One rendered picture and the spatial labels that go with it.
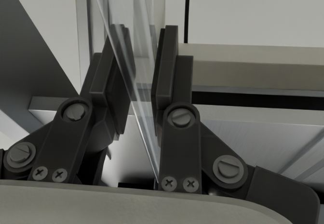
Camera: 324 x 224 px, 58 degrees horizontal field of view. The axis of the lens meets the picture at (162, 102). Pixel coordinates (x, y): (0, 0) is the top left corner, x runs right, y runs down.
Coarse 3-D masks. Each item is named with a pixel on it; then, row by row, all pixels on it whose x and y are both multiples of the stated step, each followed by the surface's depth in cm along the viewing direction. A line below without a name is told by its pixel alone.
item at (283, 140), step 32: (32, 96) 19; (192, 96) 23; (224, 96) 23; (256, 96) 22; (288, 96) 22; (320, 96) 22; (128, 128) 19; (224, 128) 18; (256, 128) 18; (288, 128) 17; (320, 128) 17; (128, 160) 26; (256, 160) 23; (288, 160) 22; (320, 160) 22; (320, 192) 30
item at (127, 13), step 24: (96, 0) 8; (120, 0) 8; (144, 0) 8; (120, 24) 9; (144, 24) 9; (120, 48) 10; (144, 48) 10; (144, 72) 11; (144, 96) 13; (144, 120) 15
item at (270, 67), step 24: (192, 48) 71; (216, 48) 72; (240, 48) 73; (264, 48) 74; (288, 48) 75; (312, 48) 76; (216, 72) 53; (240, 72) 52; (264, 72) 52; (288, 72) 52; (312, 72) 51
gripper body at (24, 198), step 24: (0, 192) 7; (24, 192) 7; (48, 192) 7; (72, 192) 7; (96, 192) 7; (120, 192) 7; (144, 192) 8; (168, 192) 8; (0, 216) 7; (24, 216) 7; (48, 216) 7; (72, 216) 7; (96, 216) 7; (120, 216) 7; (144, 216) 7; (168, 216) 7; (192, 216) 7; (216, 216) 7; (240, 216) 7; (264, 216) 7
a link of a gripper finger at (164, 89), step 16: (160, 32) 12; (176, 32) 12; (160, 48) 11; (176, 48) 12; (160, 64) 11; (176, 64) 12; (192, 64) 12; (160, 80) 10; (176, 80) 11; (160, 96) 10; (176, 96) 11; (160, 112) 10; (160, 128) 10; (160, 144) 11; (208, 144) 9; (224, 144) 9; (208, 160) 9; (224, 160) 9; (240, 160) 9; (208, 176) 9; (224, 176) 9; (240, 176) 9
